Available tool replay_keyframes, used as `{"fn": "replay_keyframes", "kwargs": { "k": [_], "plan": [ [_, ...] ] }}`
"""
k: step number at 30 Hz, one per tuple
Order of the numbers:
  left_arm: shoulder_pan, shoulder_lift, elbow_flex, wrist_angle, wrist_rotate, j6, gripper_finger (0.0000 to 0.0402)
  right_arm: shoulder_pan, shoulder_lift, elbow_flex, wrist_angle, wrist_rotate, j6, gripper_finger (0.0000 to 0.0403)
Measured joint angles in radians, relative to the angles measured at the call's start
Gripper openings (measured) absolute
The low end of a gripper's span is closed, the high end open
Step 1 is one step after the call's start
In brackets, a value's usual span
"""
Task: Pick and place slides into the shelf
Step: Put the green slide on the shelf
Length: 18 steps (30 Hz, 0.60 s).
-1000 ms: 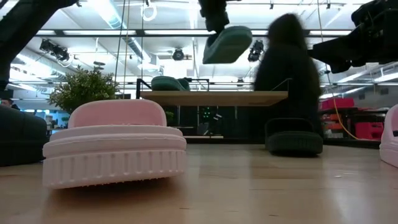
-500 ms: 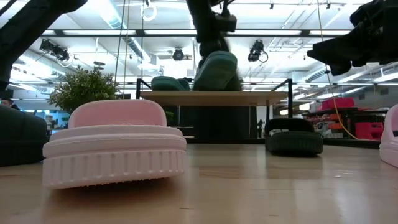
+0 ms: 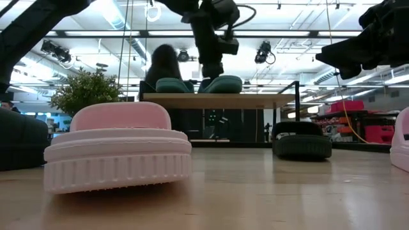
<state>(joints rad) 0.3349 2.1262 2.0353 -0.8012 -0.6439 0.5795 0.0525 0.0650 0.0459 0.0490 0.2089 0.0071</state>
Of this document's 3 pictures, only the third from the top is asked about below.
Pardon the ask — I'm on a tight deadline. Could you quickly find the black storage rack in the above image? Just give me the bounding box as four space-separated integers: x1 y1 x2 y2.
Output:
311 110 400 144

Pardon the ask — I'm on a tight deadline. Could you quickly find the yellow hanging cable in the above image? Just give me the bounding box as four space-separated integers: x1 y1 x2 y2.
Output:
325 0 370 144

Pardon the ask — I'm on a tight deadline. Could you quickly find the person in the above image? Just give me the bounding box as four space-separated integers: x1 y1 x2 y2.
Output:
145 43 183 87
0 100 20 114

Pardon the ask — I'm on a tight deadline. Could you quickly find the black aluminium table frame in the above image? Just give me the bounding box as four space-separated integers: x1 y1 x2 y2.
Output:
190 140 392 153

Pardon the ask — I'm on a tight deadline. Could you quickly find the silver ventilation duct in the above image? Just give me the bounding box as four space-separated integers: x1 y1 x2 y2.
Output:
95 0 150 61

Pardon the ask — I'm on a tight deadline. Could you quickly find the wooden shelf with black frame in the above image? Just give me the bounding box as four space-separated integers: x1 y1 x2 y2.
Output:
139 80 301 148

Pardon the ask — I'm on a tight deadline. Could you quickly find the green rubber slide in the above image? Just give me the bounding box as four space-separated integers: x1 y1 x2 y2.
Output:
197 75 243 94
155 77 195 94

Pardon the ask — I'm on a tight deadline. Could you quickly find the red storage bin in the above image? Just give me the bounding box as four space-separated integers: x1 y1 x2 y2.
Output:
325 100 365 113
364 125 396 144

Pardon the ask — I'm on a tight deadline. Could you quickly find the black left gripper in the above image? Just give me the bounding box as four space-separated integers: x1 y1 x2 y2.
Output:
181 0 240 80

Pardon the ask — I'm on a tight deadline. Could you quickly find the black rubber slide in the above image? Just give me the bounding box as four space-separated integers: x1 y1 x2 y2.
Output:
272 121 333 160
0 108 50 172

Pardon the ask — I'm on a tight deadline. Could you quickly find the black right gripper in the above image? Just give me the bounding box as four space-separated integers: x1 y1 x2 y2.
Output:
315 0 409 81

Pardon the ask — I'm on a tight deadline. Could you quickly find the pink rubber slide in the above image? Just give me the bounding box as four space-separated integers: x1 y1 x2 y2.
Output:
389 107 409 173
43 101 192 195

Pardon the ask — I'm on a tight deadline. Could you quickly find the white hanging cable ring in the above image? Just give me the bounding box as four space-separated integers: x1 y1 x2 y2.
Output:
144 0 162 22

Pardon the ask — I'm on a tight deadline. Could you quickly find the black hanging cable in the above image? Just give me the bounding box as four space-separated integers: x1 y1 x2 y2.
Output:
117 0 129 87

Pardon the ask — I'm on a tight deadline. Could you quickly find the green potted plant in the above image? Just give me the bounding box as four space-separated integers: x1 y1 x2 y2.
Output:
49 66 124 118

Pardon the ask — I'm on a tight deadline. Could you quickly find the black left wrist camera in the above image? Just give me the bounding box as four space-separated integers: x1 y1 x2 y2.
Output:
219 37 240 56

